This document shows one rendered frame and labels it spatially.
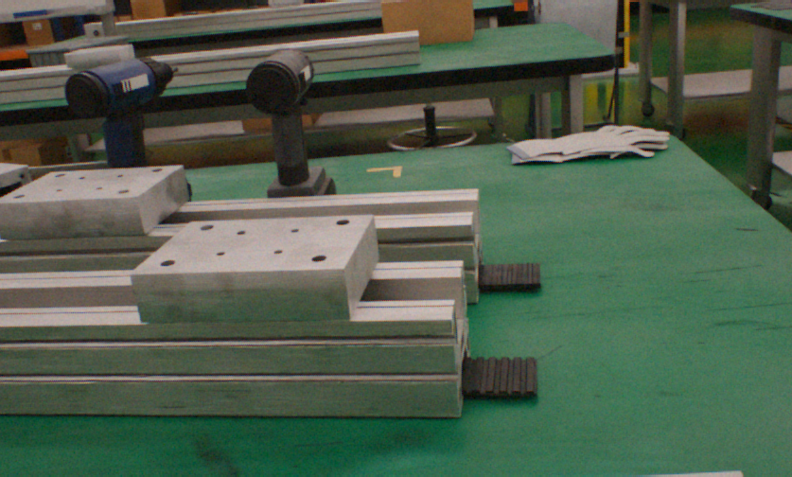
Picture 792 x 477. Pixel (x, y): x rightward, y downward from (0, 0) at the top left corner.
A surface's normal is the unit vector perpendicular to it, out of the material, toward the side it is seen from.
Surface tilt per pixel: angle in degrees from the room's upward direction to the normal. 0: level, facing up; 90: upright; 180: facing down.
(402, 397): 90
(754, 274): 0
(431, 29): 90
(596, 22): 102
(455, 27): 90
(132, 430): 0
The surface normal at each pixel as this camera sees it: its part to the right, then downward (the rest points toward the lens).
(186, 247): -0.10, -0.93
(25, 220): -0.15, 0.36
